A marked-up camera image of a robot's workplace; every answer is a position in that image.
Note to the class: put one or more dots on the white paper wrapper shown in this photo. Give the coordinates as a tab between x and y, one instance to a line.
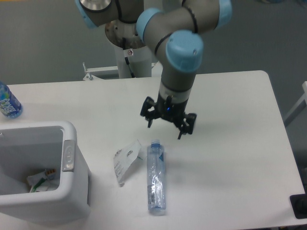
124	159

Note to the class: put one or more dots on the white frame at right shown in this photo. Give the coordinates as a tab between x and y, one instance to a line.
297	108

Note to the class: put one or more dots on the blue labelled water bottle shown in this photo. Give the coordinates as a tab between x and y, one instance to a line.
10	106

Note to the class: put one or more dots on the white plastic trash can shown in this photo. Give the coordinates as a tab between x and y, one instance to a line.
29	148

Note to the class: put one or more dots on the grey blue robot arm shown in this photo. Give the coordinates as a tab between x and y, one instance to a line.
174	38

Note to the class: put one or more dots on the clear plastic bottle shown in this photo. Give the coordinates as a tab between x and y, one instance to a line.
156	191

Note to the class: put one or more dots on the white metal base bracket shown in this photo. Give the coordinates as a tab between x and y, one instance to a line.
107	73

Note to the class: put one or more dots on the trash inside can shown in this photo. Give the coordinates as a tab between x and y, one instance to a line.
44	181

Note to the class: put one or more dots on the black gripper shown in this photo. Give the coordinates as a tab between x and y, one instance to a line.
167	110

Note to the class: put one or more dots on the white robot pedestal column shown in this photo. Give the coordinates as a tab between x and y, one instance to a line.
133	57

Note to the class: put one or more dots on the black device at edge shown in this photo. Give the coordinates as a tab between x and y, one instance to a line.
299	205

